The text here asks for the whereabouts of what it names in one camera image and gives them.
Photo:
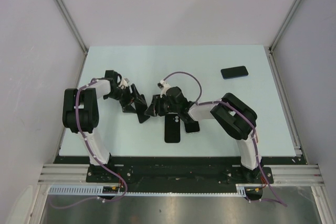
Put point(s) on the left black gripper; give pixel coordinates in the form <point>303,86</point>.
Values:
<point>127,107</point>

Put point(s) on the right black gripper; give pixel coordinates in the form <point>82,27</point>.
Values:
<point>157,101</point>

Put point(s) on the black phone case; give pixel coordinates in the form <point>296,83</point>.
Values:
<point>172,129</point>

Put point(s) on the clear phone case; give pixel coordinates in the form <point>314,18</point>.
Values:
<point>195,131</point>

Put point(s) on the black teal phone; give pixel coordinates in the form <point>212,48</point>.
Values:
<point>193,127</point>

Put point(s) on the dark blue phone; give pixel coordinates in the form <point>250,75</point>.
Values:
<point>234,72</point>

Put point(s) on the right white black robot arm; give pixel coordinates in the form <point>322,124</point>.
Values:
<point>236,118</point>

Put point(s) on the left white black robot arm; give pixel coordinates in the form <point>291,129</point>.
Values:
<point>80,111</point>

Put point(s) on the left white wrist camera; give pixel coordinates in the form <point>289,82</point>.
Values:
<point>124,83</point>

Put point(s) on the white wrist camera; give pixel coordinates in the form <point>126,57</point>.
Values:
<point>163,86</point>
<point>124,83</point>

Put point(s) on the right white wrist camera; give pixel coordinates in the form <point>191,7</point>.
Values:
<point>163,86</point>

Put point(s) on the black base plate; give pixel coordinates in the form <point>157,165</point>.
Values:
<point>225,169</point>

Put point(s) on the aluminium front rail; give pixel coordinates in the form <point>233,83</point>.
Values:
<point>63,174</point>

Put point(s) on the white slotted cable duct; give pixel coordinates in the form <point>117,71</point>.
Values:
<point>100,190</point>

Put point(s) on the right aluminium frame post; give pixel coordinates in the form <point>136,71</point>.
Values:
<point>284,25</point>

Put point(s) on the aluminium frame post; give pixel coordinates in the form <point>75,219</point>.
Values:
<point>71,25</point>
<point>284,25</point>

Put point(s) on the left aluminium frame post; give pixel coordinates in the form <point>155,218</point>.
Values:
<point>71,25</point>

